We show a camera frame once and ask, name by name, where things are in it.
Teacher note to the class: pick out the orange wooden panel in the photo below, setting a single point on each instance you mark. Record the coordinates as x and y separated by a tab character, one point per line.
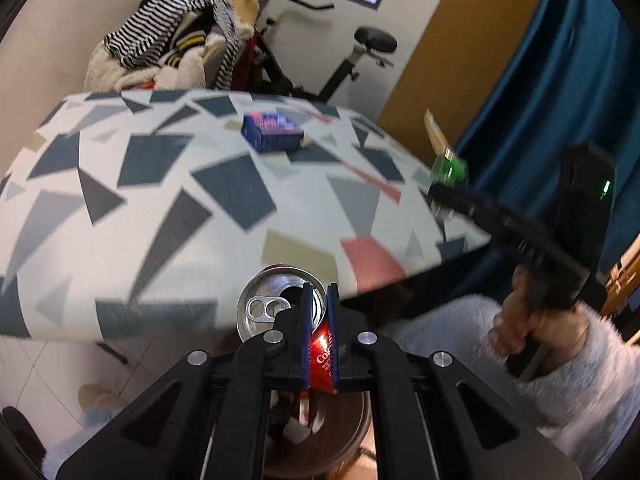
450	35

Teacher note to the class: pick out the light fluffy robe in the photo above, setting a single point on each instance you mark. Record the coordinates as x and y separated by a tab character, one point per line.
440	317

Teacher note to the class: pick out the wooden furniture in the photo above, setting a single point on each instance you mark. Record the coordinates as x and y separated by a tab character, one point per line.
622	280

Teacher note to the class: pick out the cream fleece clothes pile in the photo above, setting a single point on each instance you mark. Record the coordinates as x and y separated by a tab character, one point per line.
135	72

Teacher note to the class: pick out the geometric patterned tablecloth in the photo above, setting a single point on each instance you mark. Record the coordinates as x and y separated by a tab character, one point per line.
175	210

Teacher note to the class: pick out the brown round bin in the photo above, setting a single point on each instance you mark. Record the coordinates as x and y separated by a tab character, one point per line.
340	435

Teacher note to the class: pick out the person's right forearm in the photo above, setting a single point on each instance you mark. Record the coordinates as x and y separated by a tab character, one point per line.
590	400

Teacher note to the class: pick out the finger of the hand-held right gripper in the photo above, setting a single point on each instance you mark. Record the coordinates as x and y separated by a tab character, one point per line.
490	220

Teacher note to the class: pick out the blue curtain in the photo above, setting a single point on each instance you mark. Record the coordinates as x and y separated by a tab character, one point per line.
550	60

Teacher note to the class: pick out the striped grey white garment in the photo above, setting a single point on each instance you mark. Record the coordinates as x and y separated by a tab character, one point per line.
150	25

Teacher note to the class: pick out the crushed red drink can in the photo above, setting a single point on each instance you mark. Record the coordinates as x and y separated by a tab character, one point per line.
265	305

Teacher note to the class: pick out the black exercise bike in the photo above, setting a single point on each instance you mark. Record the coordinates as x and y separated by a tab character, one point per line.
345	67

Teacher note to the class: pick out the blue cardboard box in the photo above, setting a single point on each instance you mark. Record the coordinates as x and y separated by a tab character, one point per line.
272	132

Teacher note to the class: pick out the tan slipper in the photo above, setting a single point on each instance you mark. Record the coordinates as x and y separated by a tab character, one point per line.
100	396

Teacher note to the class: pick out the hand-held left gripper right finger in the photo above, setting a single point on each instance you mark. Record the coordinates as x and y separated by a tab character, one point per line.
334	332

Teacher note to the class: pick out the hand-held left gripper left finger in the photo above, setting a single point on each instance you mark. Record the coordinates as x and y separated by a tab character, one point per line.
302	332

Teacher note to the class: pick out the person's right hand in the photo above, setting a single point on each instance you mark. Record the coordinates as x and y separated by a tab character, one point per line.
520	325

